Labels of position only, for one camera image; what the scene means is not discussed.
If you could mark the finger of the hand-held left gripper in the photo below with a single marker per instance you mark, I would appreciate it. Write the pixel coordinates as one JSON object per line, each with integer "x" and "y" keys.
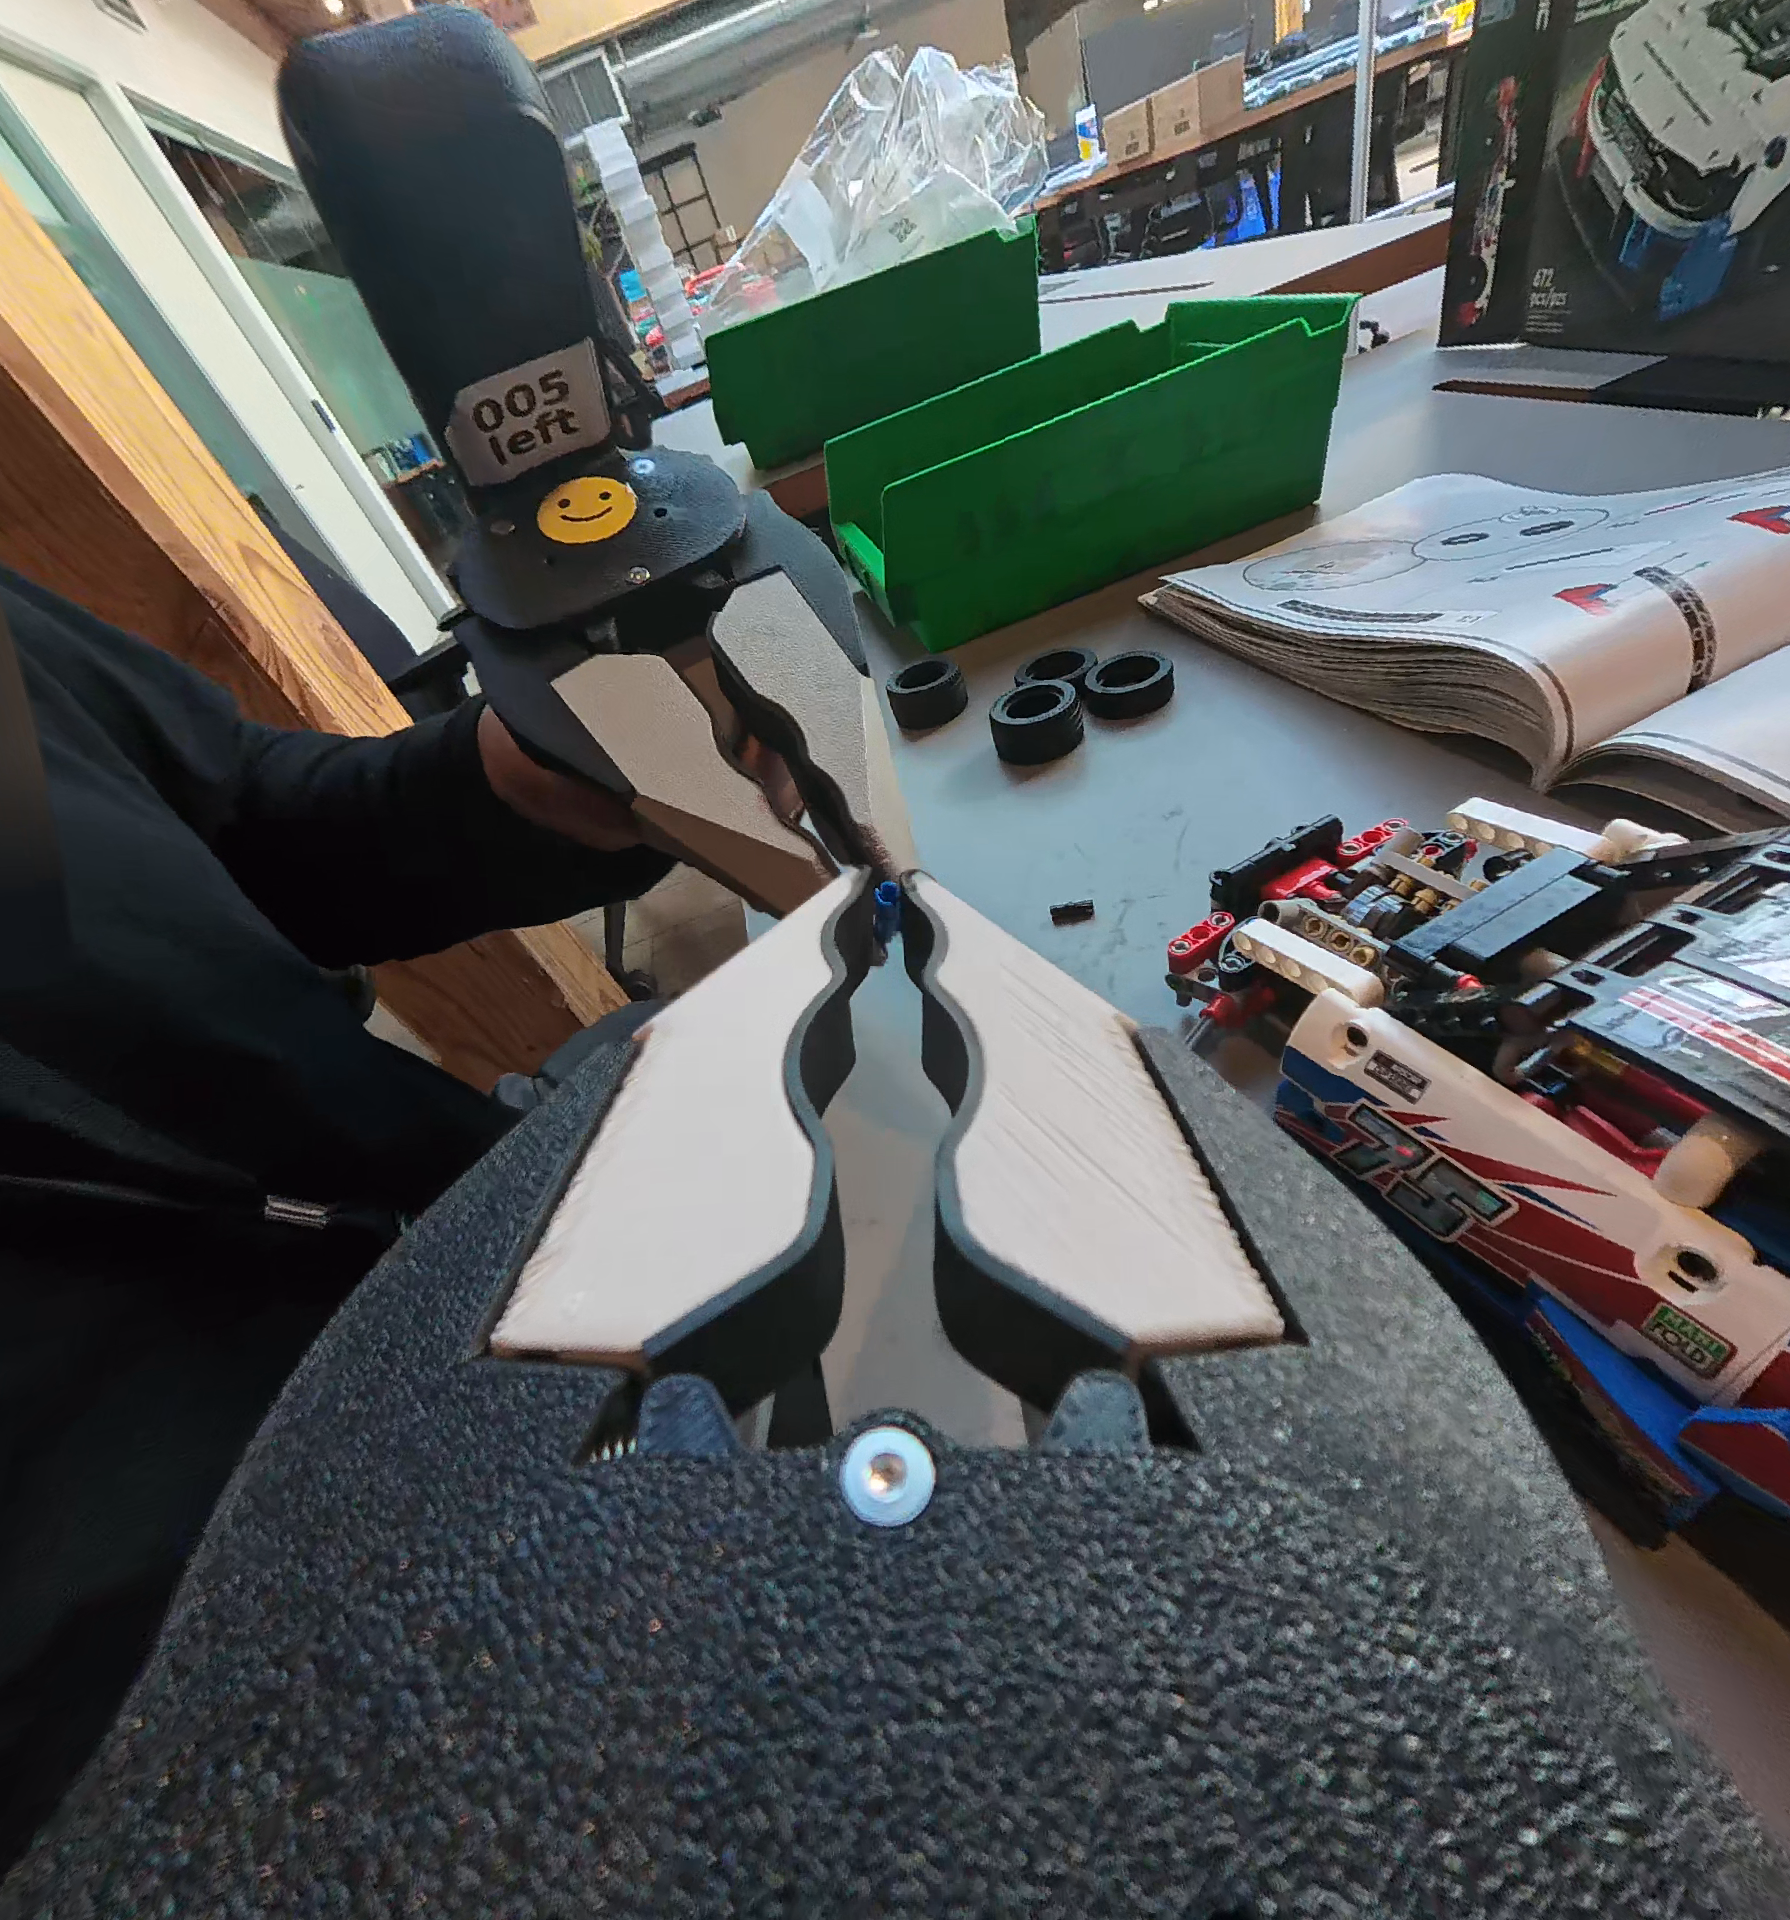
{"x": 798, "y": 660}
{"x": 654, "y": 735}

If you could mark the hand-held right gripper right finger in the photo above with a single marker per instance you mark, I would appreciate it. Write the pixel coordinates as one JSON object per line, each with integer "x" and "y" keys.
{"x": 1106, "y": 1184}

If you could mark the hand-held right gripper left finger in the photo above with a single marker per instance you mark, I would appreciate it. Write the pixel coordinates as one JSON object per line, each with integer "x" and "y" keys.
{"x": 672, "y": 1201}

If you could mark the small blue connector pin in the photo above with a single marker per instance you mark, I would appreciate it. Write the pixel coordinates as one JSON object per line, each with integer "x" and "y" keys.
{"x": 883, "y": 909}

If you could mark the toy brick race car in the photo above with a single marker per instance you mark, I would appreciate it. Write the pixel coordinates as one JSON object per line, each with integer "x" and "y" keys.
{"x": 1511, "y": 1201}

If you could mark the person's left hand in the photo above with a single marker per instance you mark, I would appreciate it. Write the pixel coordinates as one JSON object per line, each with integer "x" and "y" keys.
{"x": 552, "y": 788}

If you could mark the green plastic bin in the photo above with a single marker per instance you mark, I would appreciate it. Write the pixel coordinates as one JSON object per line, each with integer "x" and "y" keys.
{"x": 866, "y": 346}
{"x": 1106, "y": 496}

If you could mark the stack of white containers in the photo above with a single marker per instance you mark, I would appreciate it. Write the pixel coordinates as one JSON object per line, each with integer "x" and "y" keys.
{"x": 641, "y": 226}

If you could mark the clear plastic bag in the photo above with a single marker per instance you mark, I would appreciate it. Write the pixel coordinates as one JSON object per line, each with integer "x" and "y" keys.
{"x": 896, "y": 166}

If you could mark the wooden panel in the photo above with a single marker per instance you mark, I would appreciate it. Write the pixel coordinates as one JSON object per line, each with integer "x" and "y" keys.
{"x": 116, "y": 496}

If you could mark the person's black jacket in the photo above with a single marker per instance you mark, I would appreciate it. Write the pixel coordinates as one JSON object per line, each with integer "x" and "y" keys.
{"x": 116, "y": 1350}

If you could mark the cardboard box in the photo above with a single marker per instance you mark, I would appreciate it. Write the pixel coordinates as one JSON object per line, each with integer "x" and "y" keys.
{"x": 1128, "y": 132}
{"x": 1195, "y": 97}

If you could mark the open building instruction booklet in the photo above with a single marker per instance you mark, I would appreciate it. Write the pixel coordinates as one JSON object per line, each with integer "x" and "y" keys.
{"x": 1436, "y": 600}

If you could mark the long wooden workbench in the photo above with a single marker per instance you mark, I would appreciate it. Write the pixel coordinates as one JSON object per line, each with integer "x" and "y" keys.
{"x": 1286, "y": 75}

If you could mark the black toy set box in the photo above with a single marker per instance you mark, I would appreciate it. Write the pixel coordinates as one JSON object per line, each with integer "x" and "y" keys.
{"x": 1585, "y": 226}

